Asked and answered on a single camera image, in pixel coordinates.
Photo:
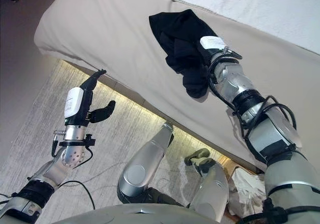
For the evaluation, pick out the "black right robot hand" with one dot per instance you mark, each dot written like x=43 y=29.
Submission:
x=211 y=43

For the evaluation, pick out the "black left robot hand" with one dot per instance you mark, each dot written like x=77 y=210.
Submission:
x=73 y=103

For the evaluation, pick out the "black garment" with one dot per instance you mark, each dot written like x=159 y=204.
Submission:
x=180 y=43

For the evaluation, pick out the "cream garment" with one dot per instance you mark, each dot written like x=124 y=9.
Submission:
x=247 y=189

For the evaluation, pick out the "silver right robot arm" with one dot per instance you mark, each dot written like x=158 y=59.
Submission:
x=235 y=81

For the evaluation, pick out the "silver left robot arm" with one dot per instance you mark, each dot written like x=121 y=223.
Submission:
x=72 y=156

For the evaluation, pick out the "bed with grey sheet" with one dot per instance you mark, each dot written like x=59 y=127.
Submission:
x=250 y=8

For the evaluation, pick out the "woven wicker basket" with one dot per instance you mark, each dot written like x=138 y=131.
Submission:
x=235 y=170

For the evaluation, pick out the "grey striped rug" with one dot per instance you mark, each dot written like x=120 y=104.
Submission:
x=37 y=133

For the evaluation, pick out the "beige bedspread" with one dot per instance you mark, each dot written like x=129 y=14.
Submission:
x=112 y=33

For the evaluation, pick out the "silver left robot leg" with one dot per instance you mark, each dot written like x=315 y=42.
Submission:
x=142 y=164

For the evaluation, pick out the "dark green right robot foot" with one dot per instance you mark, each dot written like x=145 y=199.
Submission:
x=200 y=156

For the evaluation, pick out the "grey robot torso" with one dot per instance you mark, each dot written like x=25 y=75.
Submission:
x=137 y=215

